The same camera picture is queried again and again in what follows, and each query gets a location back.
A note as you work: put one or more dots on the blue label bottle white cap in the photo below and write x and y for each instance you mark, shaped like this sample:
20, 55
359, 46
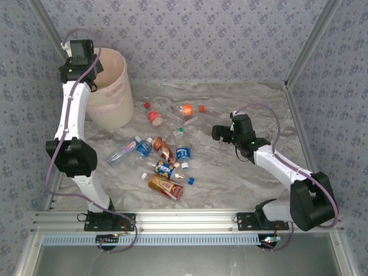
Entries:
143, 148
184, 153

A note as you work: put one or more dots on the brown coffee bottle beige cap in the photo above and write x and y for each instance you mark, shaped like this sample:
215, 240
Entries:
162, 149

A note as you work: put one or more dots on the Pepsi bottle blue cap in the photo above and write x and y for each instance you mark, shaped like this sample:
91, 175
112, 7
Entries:
165, 168

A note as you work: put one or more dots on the red label clear bottle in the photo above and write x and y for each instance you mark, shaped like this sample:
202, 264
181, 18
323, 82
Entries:
154, 115

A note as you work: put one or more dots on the golden red tea bottle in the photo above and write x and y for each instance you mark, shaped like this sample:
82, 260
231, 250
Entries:
165, 187

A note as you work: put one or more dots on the clear water bottle blue cap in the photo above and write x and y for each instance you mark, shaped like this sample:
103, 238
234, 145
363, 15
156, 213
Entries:
123, 151

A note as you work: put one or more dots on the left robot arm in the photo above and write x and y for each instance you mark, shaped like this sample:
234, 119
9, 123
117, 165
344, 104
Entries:
72, 109

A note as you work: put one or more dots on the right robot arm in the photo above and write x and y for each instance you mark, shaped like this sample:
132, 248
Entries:
276, 164

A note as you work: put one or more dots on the pink plastic bin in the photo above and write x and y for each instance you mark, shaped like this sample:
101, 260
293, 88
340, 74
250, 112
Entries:
115, 95

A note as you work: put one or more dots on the orange label clear bottle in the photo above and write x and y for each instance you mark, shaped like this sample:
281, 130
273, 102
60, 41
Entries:
188, 109

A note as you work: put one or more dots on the aluminium frame post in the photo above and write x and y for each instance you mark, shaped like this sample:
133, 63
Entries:
312, 43
47, 26

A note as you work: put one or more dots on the aluminium front rail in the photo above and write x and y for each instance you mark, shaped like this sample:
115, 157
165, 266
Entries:
184, 221

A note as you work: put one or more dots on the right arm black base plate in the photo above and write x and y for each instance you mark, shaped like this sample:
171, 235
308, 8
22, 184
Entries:
247, 222

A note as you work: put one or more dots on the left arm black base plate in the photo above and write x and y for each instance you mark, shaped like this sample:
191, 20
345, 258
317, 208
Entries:
126, 225

